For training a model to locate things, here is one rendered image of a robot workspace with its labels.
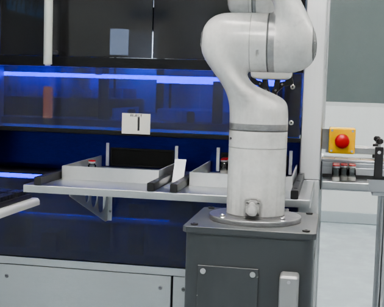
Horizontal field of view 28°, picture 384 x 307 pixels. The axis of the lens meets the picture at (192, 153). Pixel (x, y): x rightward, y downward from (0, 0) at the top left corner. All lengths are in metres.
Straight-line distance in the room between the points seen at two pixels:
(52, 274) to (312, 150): 0.86
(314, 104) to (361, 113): 4.61
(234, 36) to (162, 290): 0.99
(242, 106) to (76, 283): 1.02
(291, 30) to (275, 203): 0.34
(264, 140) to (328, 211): 5.32
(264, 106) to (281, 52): 0.11
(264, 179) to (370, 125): 5.26
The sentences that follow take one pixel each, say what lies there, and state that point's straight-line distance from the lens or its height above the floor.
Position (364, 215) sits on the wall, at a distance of 6.83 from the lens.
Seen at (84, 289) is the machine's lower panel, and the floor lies 0.52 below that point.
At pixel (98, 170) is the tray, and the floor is 0.91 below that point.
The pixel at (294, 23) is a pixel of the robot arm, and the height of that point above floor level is 1.26.
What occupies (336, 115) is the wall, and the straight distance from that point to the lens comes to 6.76.
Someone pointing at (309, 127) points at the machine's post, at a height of 1.03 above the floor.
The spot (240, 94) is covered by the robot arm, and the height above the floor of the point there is 1.12.
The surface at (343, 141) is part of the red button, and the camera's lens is 2.13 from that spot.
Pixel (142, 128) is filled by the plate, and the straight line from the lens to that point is 2.23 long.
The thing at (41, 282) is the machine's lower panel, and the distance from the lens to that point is 2.39.
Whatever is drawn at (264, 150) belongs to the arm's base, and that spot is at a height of 1.01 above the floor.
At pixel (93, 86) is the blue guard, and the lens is 2.27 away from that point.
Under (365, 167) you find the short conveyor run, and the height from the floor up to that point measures 0.91.
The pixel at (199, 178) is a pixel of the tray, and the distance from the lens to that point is 1.94.
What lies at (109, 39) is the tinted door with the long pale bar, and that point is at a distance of 2.27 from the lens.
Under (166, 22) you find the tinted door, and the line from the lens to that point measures 2.23.
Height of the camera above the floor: 1.12
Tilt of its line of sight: 5 degrees down
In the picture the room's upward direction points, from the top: 2 degrees clockwise
